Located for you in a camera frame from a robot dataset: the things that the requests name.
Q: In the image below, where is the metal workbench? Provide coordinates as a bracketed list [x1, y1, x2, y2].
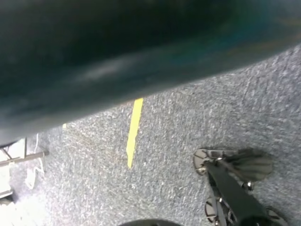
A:
[0, 137, 50, 200]

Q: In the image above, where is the white floor cable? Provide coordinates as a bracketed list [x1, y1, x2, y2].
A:
[24, 133, 45, 191]

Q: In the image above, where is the black robot foot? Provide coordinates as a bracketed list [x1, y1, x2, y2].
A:
[192, 147, 290, 226]

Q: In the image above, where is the yellow floor tape strip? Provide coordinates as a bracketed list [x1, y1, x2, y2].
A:
[126, 97, 144, 170]

